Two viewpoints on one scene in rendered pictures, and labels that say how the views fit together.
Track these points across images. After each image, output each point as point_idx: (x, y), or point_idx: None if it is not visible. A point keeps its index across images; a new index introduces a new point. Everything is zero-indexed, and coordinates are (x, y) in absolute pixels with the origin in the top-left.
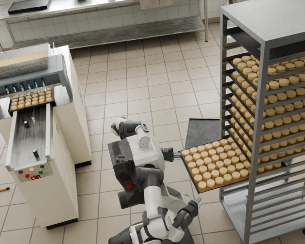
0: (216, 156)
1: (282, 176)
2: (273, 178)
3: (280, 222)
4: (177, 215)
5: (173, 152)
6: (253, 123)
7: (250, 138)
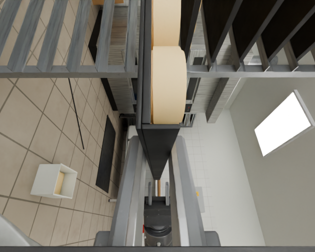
0: None
1: (136, 18)
2: (128, 21)
3: None
4: (171, 243)
5: (218, 242)
6: (296, 71)
7: (251, 46)
